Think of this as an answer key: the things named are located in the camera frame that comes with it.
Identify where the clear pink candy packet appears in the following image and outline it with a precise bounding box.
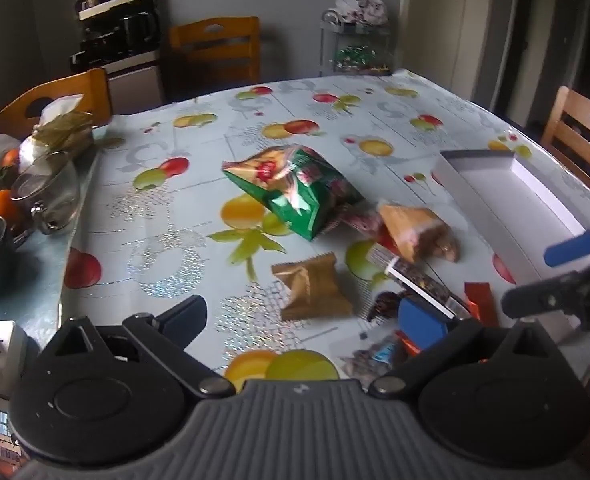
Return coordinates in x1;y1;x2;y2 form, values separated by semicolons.
337;207;390;241

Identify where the white cardboard box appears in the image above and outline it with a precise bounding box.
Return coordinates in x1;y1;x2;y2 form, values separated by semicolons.
432;149;590;348

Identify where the orange triangular snack packet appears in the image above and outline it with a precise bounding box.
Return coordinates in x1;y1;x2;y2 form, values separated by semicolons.
377;203;462;264

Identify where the glass bowl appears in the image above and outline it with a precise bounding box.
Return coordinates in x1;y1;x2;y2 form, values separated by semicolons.
11;152;80;236

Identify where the dark red wrapped candy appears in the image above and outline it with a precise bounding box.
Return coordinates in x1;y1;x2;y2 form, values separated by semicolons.
367;292;400;323

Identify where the white power strip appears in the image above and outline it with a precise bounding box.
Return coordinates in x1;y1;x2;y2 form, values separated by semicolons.
0;317;30;401

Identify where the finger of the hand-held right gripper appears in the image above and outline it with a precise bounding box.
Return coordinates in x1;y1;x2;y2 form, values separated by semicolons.
545;216;590;269
501;252;590;332

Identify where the wooden chair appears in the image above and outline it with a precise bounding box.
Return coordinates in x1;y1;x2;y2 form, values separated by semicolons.
0;67;113;138
540;85;590;206
170;16;260;96

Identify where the gold snack packet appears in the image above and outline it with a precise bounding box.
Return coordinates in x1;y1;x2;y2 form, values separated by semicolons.
271;252;354;322

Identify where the fruit printed tablecloth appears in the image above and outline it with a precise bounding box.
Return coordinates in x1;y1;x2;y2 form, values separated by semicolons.
60;69;590;391

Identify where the metal trolley rack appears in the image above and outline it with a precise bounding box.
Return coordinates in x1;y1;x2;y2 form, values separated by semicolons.
320;10;393;77

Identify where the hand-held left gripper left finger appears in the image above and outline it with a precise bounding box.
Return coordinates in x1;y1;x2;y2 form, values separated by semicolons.
40;295;236;398

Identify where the orange snack bar wrapper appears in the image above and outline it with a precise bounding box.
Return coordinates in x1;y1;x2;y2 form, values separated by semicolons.
464;282;500;328

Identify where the white plastic bag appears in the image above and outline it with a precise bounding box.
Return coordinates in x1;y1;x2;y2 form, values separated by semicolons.
327;0;390;26

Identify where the green snack bag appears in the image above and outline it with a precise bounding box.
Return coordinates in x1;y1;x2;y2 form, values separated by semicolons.
222;144;366;243

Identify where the dark snack bar packet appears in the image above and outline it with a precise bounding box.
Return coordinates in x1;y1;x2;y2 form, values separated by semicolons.
367;242;470;318

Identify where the gold tissue pack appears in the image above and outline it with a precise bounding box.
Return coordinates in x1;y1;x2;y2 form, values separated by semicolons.
32;95;96;153

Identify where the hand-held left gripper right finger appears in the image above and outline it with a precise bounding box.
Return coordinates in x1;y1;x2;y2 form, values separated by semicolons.
368;295;566;402

